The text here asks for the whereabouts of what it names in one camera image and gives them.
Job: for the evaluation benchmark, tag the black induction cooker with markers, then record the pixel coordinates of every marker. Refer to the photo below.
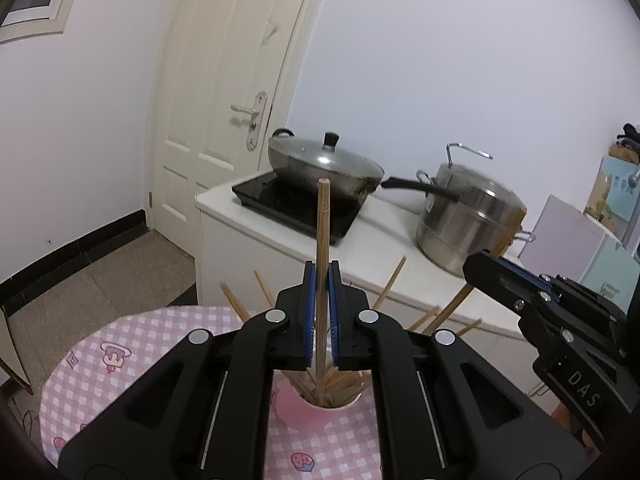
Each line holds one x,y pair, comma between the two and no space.
270,195

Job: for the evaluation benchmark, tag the bunch of wooden chopsticks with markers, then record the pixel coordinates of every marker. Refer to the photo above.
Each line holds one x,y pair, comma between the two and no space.
345,385

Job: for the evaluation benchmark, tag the printed box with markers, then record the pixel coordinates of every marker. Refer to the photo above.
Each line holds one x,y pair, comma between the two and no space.
610,190

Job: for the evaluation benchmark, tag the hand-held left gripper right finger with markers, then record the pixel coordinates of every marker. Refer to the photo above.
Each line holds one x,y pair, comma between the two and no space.
334,310

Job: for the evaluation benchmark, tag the pink checked tablecloth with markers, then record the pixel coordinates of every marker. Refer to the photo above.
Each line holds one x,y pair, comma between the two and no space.
125,330

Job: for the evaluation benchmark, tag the steel steamer pot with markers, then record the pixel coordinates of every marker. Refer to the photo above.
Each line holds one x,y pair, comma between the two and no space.
465,220

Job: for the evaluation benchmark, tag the white cabinet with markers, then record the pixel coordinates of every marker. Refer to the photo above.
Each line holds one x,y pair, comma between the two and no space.
250,255

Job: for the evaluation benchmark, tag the dark metal wok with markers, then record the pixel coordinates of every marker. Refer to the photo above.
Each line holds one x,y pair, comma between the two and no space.
345,187

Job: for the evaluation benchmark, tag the pastel storage cabinet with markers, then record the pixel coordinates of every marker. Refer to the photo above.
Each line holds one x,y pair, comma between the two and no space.
565,240

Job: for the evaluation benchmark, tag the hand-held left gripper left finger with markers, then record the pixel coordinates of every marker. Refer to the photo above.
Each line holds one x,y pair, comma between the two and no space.
310,310

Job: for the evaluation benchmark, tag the cream panel door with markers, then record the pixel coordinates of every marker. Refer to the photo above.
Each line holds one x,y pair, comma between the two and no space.
220,60

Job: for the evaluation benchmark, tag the glass wok lid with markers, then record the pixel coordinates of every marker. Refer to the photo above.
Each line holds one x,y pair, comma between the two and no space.
320,155

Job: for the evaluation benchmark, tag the pink cup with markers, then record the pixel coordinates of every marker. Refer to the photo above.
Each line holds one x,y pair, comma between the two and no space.
300,415

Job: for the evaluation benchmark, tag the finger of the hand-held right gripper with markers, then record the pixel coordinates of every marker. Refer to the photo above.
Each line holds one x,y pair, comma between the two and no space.
495,280

